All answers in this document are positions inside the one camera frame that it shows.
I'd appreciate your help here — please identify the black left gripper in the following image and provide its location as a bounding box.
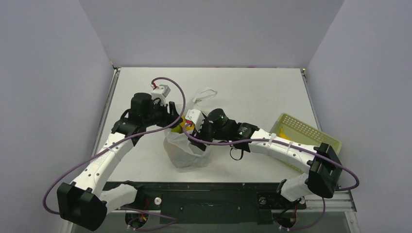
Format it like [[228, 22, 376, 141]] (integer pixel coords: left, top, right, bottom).
[[143, 99, 182, 128]]

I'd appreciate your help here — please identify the white plastic bag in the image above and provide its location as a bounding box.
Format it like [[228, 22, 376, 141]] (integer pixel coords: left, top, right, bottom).
[[164, 87, 218, 168]]

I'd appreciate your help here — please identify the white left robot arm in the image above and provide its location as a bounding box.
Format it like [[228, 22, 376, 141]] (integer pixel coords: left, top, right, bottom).
[[57, 93, 182, 231]]

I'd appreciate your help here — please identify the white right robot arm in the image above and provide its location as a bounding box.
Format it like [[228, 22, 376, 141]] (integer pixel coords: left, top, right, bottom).
[[186, 108, 343, 207]]

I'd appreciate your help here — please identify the yellow fake fruit in bag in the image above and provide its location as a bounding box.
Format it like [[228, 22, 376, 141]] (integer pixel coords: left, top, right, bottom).
[[179, 115, 194, 132]]

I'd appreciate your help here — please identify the yellow fake banana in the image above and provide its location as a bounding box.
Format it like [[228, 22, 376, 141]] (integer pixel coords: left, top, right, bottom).
[[278, 128, 292, 141]]

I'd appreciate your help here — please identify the yellow-green perforated plastic basket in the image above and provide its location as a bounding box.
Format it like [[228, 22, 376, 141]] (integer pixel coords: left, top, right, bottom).
[[269, 113, 342, 174]]

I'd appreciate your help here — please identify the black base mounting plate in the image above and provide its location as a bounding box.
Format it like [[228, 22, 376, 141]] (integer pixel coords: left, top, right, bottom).
[[103, 181, 306, 225]]

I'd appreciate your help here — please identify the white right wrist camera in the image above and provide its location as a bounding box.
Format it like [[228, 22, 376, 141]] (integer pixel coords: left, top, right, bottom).
[[185, 109, 205, 127]]

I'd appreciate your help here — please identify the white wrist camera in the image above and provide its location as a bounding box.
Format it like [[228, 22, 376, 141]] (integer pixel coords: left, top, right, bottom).
[[151, 85, 171, 102], [185, 109, 205, 127]]

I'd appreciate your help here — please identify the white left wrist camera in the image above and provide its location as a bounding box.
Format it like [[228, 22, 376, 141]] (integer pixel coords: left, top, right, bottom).
[[151, 85, 171, 102]]

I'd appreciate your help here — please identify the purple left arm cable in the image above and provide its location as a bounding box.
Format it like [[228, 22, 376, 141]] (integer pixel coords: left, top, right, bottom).
[[42, 77, 187, 216]]

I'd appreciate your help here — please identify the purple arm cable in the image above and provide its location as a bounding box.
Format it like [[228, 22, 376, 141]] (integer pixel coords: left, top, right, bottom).
[[182, 125, 360, 192], [42, 77, 187, 216]]

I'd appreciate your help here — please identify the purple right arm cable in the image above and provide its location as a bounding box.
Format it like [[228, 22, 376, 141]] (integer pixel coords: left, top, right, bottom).
[[182, 125, 360, 192]]

